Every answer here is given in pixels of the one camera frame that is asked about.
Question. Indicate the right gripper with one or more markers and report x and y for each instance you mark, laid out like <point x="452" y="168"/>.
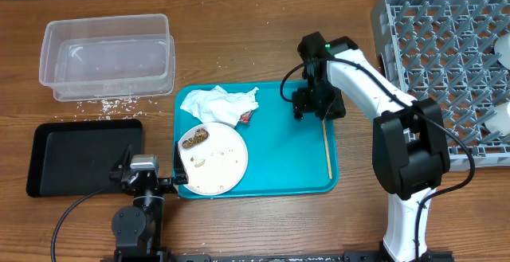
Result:
<point x="302" y="104"/>

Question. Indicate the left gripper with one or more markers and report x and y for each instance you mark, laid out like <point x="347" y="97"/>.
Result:
<point x="170" y="185"/>

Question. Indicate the wooden chopstick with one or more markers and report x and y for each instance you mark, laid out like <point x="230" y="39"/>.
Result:
<point x="326" y="147"/>

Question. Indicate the white round plate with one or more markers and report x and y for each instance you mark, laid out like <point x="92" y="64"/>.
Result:
<point x="217" y="165"/>

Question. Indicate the white cup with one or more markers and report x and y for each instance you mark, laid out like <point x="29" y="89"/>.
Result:
<point x="500" y="121"/>

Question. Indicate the grey bowl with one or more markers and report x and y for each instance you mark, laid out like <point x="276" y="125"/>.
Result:
<point x="502" y="46"/>

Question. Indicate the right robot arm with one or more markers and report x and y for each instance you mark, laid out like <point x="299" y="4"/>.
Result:
<point x="410" y="152"/>

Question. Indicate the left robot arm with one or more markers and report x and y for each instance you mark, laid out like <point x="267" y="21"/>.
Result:
<point x="138" y="228"/>

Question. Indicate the grey dishwasher rack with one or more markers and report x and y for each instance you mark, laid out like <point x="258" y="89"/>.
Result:
<point x="443" y="49"/>

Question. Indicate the teal serving tray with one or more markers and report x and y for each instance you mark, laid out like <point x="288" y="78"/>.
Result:
<point x="286" y="156"/>

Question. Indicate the red sauce packet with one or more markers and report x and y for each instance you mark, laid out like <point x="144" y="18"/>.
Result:
<point x="246" y="117"/>

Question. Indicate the brown food scrap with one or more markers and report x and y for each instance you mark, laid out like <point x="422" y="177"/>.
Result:
<point x="200" y="136"/>

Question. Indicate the black tray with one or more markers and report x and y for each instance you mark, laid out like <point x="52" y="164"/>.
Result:
<point x="75" y="158"/>

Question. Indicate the crumpled white napkin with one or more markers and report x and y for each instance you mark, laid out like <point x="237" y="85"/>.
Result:
<point x="218" y="105"/>

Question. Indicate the clear plastic bin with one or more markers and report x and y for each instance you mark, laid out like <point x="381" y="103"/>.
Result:
<point x="108" y="57"/>

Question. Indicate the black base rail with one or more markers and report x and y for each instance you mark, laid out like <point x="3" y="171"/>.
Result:
<point x="352" y="256"/>

